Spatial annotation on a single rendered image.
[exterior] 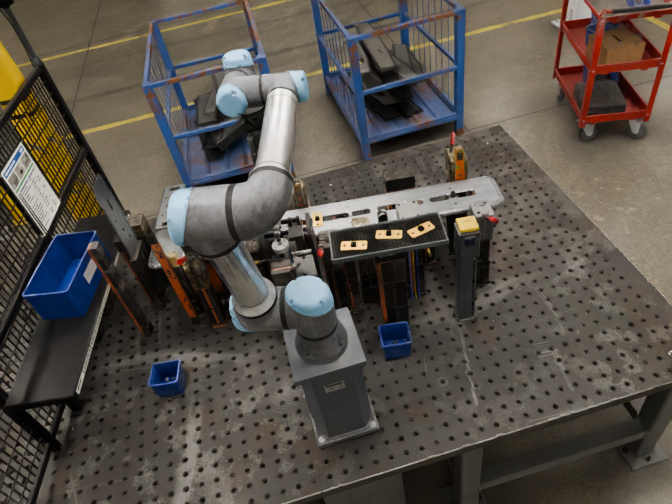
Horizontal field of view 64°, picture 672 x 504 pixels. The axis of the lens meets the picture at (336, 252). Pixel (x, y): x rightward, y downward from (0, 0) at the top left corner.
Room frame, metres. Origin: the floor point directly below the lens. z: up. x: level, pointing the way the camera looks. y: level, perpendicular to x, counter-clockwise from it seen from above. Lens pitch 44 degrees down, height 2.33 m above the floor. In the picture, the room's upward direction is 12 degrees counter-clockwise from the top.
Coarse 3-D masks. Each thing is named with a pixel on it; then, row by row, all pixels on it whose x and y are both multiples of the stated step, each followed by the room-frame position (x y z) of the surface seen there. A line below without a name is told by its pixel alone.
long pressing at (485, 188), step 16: (400, 192) 1.65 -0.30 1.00; (416, 192) 1.63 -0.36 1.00; (432, 192) 1.61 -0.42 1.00; (448, 192) 1.59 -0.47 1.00; (480, 192) 1.55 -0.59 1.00; (496, 192) 1.53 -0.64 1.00; (304, 208) 1.68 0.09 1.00; (320, 208) 1.66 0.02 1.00; (336, 208) 1.64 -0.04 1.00; (352, 208) 1.62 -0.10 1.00; (368, 208) 1.60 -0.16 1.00; (432, 208) 1.52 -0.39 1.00; (448, 208) 1.50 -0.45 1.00; (464, 208) 1.48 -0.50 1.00; (336, 224) 1.54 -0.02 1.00; (160, 240) 1.67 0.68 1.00; (192, 256) 1.53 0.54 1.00
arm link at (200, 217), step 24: (192, 192) 0.87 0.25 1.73; (216, 192) 0.86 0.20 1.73; (168, 216) 0.84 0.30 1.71; (192, 216) 0.83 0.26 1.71; (216, 216) 0.81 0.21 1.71; (192, 240) 0.82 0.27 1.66; (216, 240) 0.81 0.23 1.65; (240, 240) 0.81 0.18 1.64; (216, 264) 0.86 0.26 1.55; (240, 264) 0.87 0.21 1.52; (240, 288) 0.88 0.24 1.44; (264, 288) 0.92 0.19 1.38; (240, 312) 0.90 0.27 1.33; (264, 312) 0.89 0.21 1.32
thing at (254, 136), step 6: (264, 108) 1.35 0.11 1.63; (252, 114) 1.31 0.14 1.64; (258, 114) 1.32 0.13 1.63; (252, 120) 1.33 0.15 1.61; (258, 120) 1.33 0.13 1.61; (252, 126) 1.33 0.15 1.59; (258, 126) 1.33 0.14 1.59; (246, 132) 1.33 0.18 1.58; (252, 132) 1.33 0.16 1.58; (258, 132) 1.32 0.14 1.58; (252, 138) 1.32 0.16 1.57; (258, 138) 1.31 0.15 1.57; (258, 144) 1.32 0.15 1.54
